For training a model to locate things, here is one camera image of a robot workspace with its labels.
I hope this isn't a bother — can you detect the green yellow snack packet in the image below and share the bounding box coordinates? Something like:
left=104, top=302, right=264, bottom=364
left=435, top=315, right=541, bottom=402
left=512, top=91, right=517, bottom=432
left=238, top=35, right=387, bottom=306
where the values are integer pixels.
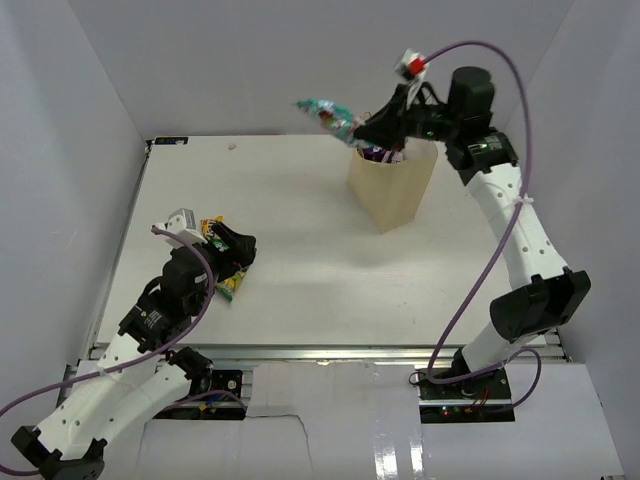
left=215, top=266, right=250, bottom=303

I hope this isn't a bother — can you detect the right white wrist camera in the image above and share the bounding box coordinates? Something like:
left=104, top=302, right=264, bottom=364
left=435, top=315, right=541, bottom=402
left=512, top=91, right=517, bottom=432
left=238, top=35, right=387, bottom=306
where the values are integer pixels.
left=394, top=48, right=429, bottom=107

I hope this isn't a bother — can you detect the purple candy packet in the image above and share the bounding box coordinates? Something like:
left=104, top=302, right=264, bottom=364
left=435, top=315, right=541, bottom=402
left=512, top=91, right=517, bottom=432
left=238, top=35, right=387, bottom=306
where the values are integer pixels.
left=356, top=146, right=404, bottom=164

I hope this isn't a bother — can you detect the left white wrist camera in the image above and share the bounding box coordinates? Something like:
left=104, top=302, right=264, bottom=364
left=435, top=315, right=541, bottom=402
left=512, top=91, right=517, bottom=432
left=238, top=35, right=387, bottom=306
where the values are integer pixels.
left=152, top=208, right=204, bottom=248

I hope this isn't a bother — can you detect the yellow candy packet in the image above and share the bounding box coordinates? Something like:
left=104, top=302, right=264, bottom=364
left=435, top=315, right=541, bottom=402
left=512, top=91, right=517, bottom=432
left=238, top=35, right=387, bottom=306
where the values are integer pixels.
left=200, top=216, right=224, bottom=240

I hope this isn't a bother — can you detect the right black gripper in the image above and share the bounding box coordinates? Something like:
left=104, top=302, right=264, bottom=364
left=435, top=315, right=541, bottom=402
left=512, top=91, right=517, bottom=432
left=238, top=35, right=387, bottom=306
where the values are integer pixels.
left=355, top=84, right=463, bottom=153

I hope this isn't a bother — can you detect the aluminium table frame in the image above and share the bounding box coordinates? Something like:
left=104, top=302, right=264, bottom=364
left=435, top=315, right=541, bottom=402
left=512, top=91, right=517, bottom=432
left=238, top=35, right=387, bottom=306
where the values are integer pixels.
left=49, top=133, right=569, bottom=471

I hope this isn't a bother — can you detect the white paper sheet front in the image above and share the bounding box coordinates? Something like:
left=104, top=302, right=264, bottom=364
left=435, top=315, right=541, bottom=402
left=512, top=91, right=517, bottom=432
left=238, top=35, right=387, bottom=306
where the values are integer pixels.
left=103, top=363, right=624, bottom=479

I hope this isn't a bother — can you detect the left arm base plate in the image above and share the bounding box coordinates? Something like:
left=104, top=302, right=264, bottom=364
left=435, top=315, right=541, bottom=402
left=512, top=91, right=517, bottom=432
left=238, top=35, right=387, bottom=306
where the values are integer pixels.
left=154, top=369, right=252, bottom=421

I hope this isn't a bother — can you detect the brown paper bag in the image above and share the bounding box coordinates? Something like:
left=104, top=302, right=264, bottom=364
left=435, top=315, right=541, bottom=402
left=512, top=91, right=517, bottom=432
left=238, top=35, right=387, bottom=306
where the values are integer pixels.
left=347, top=139, right=438, bottom=233

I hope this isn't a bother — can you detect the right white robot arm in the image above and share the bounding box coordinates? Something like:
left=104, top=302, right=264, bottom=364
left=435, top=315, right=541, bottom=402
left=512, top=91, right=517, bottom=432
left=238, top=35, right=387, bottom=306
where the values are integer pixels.
left=354, top=61, right=591, bottom=399

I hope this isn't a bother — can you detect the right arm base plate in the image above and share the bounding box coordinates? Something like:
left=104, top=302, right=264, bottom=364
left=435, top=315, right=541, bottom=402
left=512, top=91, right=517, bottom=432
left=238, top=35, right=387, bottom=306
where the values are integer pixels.
left=408, top=369, right=515, bottom=425

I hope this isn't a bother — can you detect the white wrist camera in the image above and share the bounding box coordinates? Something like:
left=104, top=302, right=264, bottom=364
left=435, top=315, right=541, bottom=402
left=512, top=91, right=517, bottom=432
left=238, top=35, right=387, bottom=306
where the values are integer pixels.
left=152, top=208, right=204, bottom=248
left=394, top=48, right=429, bottom=107

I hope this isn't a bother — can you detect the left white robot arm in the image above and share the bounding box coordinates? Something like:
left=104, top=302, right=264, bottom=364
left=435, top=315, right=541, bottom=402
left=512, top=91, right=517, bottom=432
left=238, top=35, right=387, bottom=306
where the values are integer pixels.
left=11, top=221, right=257, bottom=479

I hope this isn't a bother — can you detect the teal snack packet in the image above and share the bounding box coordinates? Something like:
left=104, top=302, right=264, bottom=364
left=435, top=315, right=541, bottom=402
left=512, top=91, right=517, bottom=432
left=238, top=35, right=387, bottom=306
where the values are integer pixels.
left=293, top=98, right=373, bottom=148

